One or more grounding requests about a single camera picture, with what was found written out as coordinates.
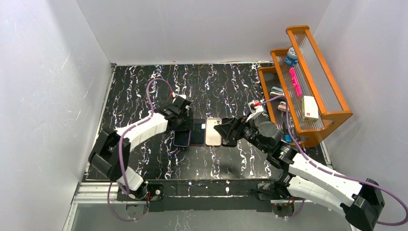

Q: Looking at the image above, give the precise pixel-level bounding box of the white box on rack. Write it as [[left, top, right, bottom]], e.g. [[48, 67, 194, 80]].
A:
[[302, 96, 319, 122]]

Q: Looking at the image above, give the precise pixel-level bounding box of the pink highlighter pen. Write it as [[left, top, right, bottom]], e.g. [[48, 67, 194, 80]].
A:
[[289, 67, 302, 97]]

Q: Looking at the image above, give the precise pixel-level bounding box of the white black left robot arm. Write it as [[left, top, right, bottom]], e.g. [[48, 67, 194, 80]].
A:
[[88, 95, 193, 194]]

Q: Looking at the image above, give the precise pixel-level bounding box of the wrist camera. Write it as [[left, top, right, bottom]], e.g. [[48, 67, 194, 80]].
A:
[[246, 100, 264, 122], [171, 92, 187, 103]]

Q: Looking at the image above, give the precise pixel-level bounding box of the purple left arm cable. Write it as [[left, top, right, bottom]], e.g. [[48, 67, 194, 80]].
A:
[[107, 78, 174, 222]]

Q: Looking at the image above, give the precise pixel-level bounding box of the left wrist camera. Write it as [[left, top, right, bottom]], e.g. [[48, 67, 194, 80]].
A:
[[171, 92, 187, 103]]

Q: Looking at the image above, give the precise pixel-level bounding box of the beige phone case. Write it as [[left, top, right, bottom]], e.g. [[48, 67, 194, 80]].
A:
[[205, 117, 222, 146]]

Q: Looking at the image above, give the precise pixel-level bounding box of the teal grey stapler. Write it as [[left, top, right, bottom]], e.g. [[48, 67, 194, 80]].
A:
[[269, 87, 284, 97]]

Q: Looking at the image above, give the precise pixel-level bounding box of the blue white bottle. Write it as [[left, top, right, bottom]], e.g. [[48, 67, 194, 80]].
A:
[[284, 47, 298, 66]]

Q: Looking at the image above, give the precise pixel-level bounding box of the black blue marker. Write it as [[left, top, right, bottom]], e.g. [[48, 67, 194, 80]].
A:
[[283, 128, 292, 143]]

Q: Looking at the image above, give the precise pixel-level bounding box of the black phone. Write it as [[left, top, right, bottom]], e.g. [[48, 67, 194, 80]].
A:
[[173, 131, 191, 147]]

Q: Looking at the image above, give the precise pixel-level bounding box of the orange wooden tiered rack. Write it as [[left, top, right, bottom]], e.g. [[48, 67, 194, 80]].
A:
[[258, 26, 353, 147]]

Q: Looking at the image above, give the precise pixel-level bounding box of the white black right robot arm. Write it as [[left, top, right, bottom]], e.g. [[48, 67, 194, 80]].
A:
[[214, 117, 385, 231]]

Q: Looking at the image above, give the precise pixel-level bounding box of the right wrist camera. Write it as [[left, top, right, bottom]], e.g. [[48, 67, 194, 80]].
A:
[[246, 100, 264, 122]]

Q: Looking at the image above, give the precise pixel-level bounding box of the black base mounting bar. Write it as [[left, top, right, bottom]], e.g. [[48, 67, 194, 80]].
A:
[[140, 178, 297, 213]]

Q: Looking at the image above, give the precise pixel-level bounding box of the black phone case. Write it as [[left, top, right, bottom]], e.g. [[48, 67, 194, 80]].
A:
[[221, 118, 237, 147]]

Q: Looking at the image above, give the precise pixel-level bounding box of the purple smartphone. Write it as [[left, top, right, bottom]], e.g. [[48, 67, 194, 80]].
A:
[[190, 118, 206, 146]]

